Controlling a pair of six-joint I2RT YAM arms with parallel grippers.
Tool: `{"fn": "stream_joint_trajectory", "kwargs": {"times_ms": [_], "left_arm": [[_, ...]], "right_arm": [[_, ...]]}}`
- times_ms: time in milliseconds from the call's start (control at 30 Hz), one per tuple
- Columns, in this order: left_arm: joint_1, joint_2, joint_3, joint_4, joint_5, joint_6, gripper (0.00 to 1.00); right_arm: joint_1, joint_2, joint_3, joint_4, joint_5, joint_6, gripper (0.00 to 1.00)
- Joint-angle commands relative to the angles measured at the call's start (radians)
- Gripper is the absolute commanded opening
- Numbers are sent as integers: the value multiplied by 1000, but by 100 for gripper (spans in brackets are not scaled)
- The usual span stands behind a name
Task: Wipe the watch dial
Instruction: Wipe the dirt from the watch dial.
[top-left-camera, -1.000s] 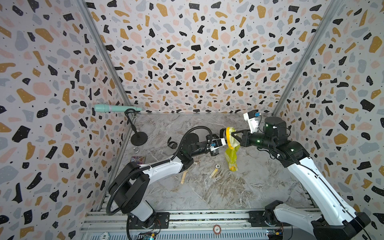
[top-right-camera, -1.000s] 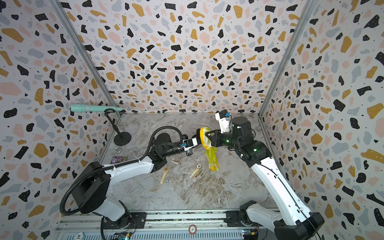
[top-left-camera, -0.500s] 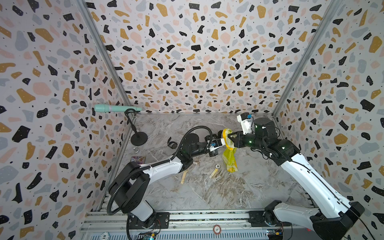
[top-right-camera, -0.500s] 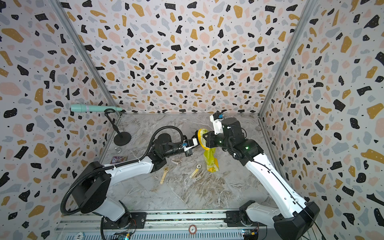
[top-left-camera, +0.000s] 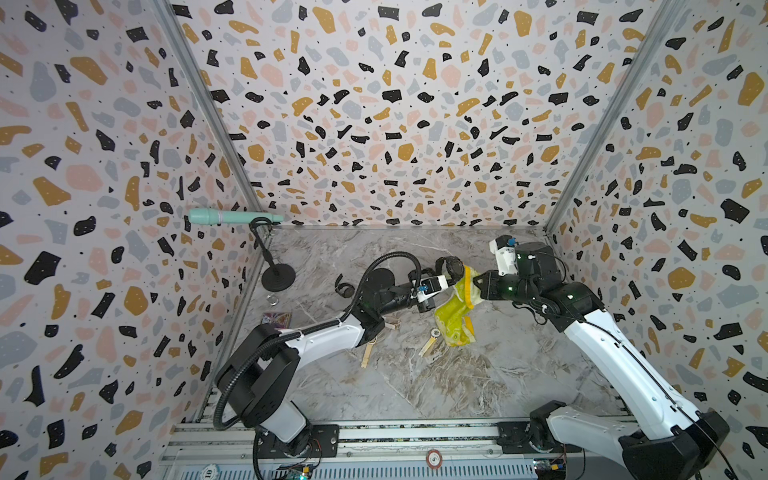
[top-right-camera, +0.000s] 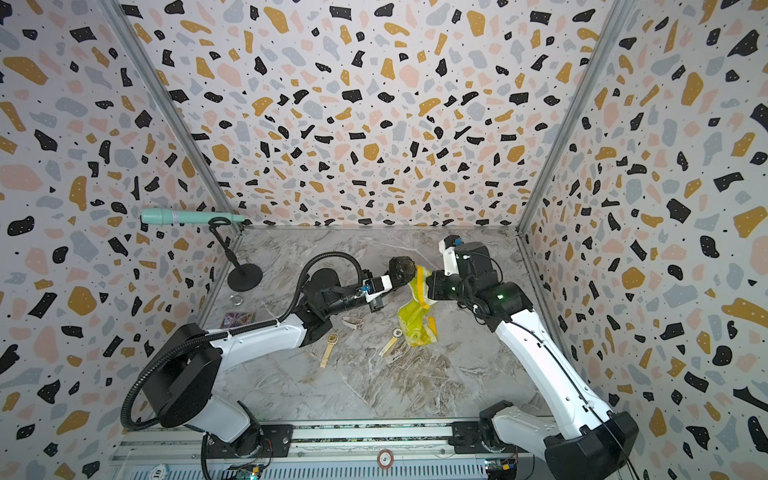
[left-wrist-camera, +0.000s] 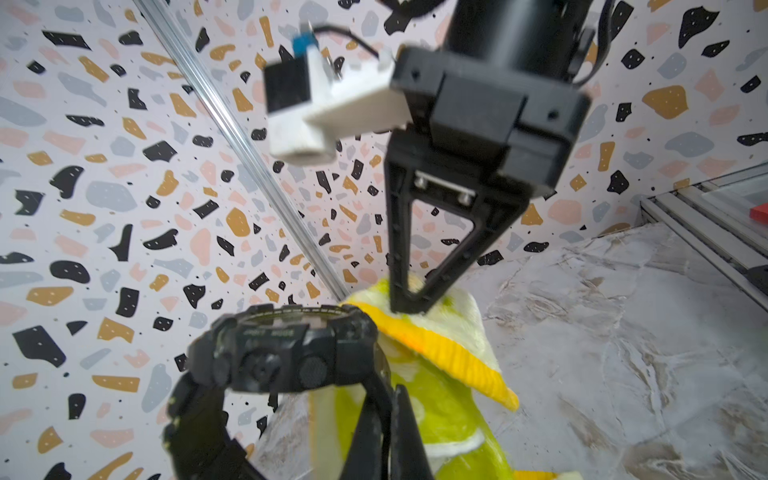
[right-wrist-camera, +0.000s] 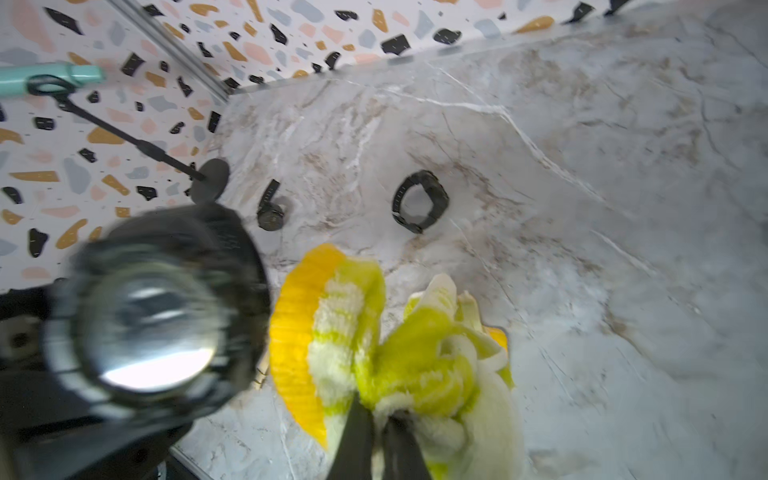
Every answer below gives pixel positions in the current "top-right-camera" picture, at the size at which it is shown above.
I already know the black watch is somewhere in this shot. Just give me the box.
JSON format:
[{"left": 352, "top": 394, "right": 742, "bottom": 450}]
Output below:
[{"left": 387, "top": 256, "right": 417, "bottom": 288}]

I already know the yellow green white cloth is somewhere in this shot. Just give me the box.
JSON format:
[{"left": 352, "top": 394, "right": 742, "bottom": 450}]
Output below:
[{"left": 398, "top": 266, "right": 438, "bottom": 347}]

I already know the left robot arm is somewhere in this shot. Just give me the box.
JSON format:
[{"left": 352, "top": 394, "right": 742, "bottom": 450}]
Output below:
[{"left": 120, "top": 251, "right": 416, "bottom": 457}]

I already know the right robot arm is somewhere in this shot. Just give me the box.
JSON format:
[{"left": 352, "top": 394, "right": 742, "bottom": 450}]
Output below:
[{"left": 426, "top": 235, "right": 639, "bottom": 479}]

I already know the black microphone stand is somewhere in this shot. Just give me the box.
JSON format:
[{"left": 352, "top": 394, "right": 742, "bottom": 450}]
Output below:
[{"left": 208, "top": 216, "right": 263, "bottom": 292}]

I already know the small framed picture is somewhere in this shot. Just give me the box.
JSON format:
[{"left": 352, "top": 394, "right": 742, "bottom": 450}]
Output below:
[{"left": 221, "top": 312, "right": 254, "bottom": 329}]

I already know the red white round sticker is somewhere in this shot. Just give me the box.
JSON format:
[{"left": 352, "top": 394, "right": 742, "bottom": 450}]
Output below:
[{"left": 377, "top": 449, "right": 394, "bottom": 470}]

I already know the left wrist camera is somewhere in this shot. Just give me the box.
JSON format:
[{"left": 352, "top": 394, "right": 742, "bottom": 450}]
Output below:
[{"left": 360, "top": 275, "right": 393, "bottom": 303}]

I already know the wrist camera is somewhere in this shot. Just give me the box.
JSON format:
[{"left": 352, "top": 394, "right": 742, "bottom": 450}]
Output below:
[
  {"left": 360, "top": 275, "right": 393, "bottom": 303},
  {"left": 438, "top": 235, "right": 462, "bottom": 276}
]

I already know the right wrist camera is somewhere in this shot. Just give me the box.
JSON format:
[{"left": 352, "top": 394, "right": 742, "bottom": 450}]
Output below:
[{"left": 438, "top": 235, "right": 462, "bottom": 276}]

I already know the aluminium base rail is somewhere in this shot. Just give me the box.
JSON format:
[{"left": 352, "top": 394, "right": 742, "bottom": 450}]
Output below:
[{"left": 107, "top": 416, "right": 631, "bottom": 480}]

